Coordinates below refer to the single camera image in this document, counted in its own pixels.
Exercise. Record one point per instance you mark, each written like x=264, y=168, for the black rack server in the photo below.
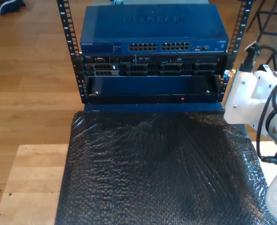
x=152, y=68

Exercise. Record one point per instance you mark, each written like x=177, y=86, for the dark blue sneaker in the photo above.
x=11, y=5

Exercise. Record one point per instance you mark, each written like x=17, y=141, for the blue network switch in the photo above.
x=152, y=28

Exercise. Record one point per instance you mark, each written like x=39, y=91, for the blue rack base plate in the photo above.
x=152, y=107

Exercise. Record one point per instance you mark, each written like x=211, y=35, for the blue rack tray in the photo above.
x=152, y=85

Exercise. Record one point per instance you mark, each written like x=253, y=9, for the black bubble-wrap mat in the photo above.
x=152, y=187

